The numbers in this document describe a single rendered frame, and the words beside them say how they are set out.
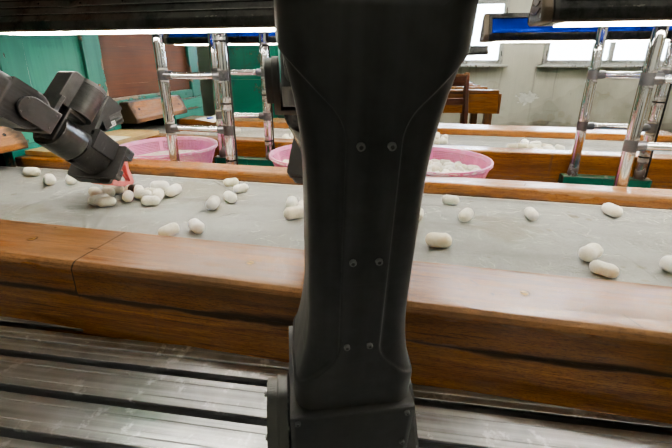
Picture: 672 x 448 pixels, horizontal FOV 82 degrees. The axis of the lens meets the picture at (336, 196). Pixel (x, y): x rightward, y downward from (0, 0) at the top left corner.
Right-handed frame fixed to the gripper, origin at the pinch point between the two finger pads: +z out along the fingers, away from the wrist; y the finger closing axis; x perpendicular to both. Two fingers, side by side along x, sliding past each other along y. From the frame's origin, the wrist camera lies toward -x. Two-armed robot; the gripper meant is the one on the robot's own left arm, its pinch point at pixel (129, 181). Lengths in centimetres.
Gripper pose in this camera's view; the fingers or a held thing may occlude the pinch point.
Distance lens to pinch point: 88.6
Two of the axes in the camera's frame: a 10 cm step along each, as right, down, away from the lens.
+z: 1.5, 3.9, 9.1
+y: -9.8, -0.7, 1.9
